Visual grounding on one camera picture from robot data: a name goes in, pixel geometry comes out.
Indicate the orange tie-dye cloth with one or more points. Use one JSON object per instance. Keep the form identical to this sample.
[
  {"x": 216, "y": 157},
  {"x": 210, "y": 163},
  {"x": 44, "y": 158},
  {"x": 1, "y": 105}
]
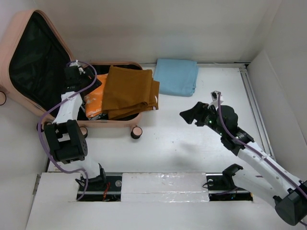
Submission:
[{"x": 93, "y": 100}]

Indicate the mustard brown cloth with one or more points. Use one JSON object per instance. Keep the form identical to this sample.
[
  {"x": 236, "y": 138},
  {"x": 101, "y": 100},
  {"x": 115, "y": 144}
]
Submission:
[{"x": 128, "y": 92}]

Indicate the newspaper print cloth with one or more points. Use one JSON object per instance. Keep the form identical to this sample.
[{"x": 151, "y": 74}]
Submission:
[{"x": 82, "y": 107}]

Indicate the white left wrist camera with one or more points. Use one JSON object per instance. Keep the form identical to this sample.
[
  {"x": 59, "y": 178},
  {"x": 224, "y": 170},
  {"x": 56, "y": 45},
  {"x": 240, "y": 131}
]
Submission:
[{"x": 78, "y": 65}]

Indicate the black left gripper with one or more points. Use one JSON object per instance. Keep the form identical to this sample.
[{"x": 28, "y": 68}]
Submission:
[{"x": 88, "y": 75}]

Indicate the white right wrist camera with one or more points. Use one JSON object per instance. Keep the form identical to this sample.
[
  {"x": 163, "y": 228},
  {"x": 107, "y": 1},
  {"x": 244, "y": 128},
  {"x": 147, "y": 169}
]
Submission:
[{"x": 217, "y": 98}]

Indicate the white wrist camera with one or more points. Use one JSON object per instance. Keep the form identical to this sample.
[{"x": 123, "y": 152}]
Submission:
[
  {"x": 78, "y": 65},
  {"x": 217, "y": 98}
]

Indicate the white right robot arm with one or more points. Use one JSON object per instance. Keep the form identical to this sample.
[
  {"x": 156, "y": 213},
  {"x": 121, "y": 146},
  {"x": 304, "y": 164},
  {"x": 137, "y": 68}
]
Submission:
[{"x": 286, "y": 193}]

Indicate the light blue cloth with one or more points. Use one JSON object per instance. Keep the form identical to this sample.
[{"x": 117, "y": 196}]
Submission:
[{"x": 177, "y": 77}]

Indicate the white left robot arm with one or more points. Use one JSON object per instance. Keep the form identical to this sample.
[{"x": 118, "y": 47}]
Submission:
[{"x": 67, "y": 146}]

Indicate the pink hardshell suitcase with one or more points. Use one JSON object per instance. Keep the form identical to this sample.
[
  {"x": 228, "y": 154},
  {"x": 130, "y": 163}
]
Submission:
[{"x": 33, "y": 57}]

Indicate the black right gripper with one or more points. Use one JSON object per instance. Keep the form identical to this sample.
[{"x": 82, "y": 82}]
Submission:
[{"x": 194, "y": 112}]

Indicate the aluminium side rail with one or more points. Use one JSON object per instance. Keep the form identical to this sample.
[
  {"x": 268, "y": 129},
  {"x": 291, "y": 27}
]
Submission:
[{"x": 261, "y": 129}]

